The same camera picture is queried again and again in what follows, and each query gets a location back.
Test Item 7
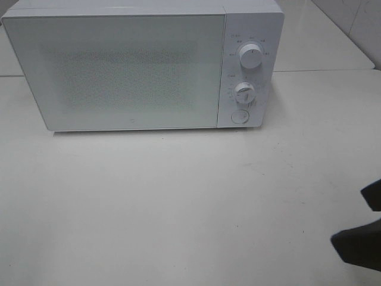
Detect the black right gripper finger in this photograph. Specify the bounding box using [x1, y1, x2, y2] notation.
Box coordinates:
[330, 219, 380, 272]
[361, 181, 381, 211]

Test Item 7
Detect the round white door button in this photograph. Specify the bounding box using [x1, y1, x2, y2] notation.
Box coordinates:
[231, 110, 249, 124]

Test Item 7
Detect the white microwave knob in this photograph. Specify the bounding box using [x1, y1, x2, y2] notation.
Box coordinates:
[239, 43, 263, 69]
[233, 82, 256, 104]

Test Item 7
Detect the white microwave door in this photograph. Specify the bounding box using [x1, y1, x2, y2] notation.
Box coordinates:
[4, 15, 224, 131]

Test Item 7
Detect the white microwave oven body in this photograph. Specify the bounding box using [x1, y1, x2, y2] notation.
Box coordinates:
[1, 1, 285, 130]

